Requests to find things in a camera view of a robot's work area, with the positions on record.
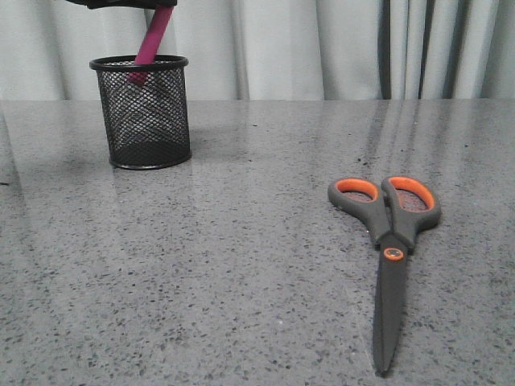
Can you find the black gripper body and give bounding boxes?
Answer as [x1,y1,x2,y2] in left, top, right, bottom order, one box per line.
[67,0,177,9]

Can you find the pink marker pen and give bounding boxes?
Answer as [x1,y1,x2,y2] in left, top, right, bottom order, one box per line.
[134,5,174,66]

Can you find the black orange-handled scissors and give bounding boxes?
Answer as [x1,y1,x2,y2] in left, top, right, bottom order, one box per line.
[328,176,441,376]

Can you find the black mesh pen holder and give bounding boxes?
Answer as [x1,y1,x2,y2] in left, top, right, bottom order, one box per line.
[89,55,192,170]

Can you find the grey curtain backdrop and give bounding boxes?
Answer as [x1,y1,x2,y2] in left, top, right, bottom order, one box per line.
[1,1,514,101]

